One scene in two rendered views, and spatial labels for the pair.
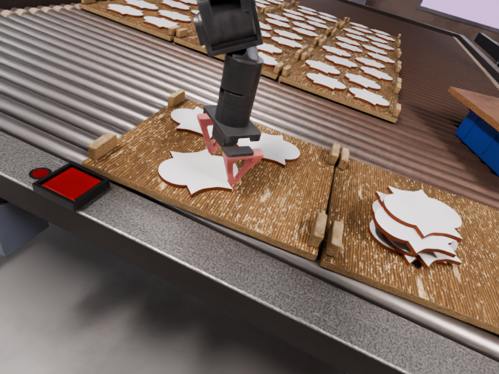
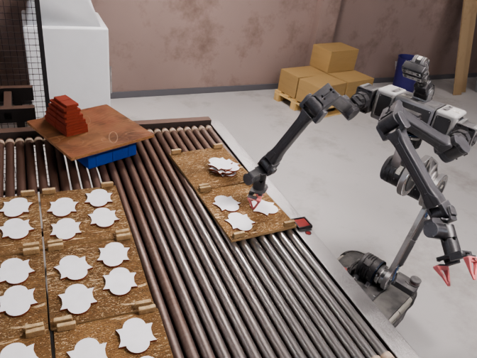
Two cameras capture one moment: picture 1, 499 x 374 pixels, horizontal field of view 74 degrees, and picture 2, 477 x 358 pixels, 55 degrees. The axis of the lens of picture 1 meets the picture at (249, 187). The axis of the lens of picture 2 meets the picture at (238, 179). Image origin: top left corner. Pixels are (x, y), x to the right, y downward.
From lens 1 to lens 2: 2.46 m
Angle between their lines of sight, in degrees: 97
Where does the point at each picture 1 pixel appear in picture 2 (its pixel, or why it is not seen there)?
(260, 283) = (272, 188)
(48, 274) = not seen: outside the picture
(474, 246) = (206, 160)
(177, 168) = (270, 209)
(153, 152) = (272, 219)
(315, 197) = (234, 187)
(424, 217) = (223, 163)
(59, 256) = not seen: outside the picture
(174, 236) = (283, 204)
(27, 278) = not seen: outside the picture
